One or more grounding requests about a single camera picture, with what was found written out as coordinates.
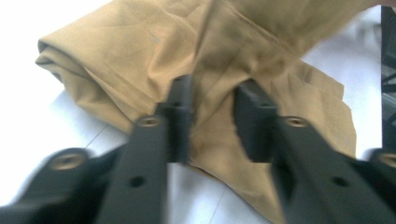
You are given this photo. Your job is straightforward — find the tan pants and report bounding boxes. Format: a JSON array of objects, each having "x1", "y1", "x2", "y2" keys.
[{"x1": 35, "y1": 0, "x2": 385, "y2": 224}]

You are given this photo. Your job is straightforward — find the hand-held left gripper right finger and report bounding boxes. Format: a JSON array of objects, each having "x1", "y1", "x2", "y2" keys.
[{"x1": 233, "y1": 78, "x2": 396, "y2": 224}]

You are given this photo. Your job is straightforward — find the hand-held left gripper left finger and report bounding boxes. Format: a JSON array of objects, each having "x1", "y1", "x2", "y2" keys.
[{"x1": 94, "y1": 74, "x2": 194, "y2": 224}]

